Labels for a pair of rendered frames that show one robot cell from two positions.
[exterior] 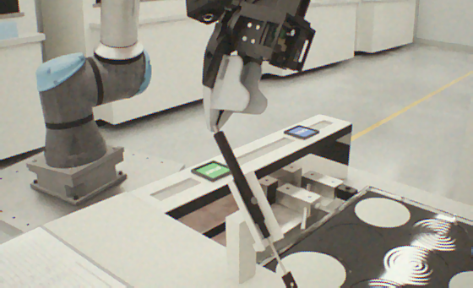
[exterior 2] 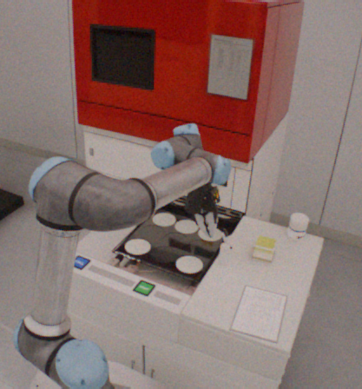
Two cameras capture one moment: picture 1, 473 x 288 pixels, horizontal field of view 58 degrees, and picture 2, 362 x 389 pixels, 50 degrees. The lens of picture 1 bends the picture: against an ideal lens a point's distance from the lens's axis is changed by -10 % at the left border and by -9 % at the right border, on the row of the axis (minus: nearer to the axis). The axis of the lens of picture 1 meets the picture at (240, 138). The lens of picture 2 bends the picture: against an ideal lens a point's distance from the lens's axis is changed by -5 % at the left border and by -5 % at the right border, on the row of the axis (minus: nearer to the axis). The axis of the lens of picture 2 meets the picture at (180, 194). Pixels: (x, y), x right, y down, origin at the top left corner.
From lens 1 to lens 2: 150 cm
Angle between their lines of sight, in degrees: 94
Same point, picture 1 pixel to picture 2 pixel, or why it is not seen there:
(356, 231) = (156, 253)
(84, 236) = (226, 311)
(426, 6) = not seen: outside the picture
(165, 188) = (167, 302)
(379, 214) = (140, 247)
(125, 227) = (212, 300)
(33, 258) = (251, 318)
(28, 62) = not seen: outside the picture
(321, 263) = (183, 262)
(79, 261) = (242, 303)
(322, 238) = (165, 263)
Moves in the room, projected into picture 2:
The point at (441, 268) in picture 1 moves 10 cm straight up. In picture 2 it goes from (175, 234) to (176, 214)
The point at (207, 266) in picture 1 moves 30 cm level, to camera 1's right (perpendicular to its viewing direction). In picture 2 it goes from (222, 272) to (194, 224)
